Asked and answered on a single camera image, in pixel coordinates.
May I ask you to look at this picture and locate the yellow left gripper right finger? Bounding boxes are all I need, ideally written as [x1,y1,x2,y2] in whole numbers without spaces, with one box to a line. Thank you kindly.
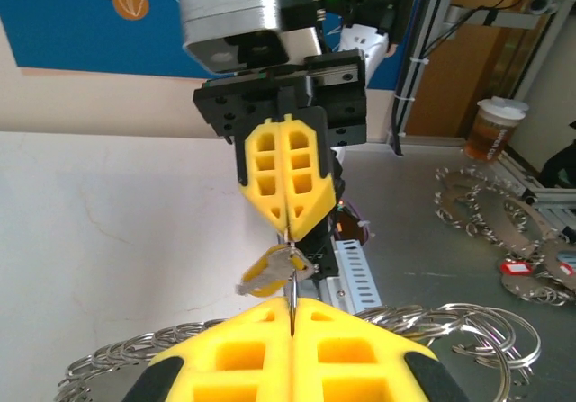
[291,293,469,402]

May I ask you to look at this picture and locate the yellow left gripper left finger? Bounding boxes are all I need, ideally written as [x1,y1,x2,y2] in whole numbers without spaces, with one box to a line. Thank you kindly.
[121,296,294,402]

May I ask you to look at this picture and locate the metal strip with key rings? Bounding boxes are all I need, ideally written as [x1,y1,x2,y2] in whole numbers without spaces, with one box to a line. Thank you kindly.
[56,302,544,402]

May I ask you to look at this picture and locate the yellow key tag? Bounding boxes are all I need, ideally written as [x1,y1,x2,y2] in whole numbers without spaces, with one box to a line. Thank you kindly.
[240,245,312,298]

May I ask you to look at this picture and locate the silver key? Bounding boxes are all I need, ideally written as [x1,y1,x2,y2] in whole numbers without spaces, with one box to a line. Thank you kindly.
[233,246,316,296]

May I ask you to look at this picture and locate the single steel key ring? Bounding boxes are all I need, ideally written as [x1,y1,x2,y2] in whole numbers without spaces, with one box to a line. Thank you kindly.
[287,257,301,335]

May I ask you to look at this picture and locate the pile of rings on table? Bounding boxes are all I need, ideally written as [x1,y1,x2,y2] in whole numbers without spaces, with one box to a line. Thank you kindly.
[433,165,558,260]

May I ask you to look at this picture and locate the aluminium arm base rail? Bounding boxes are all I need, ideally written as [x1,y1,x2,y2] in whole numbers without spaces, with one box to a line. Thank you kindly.
[294,279,348,318]

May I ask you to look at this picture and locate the white slotted cable duct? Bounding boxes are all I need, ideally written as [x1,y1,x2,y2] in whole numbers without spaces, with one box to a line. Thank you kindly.
[334,238,384,314]

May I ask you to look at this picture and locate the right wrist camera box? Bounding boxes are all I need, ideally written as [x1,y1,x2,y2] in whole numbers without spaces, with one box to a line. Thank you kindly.
[178,0,328,76]

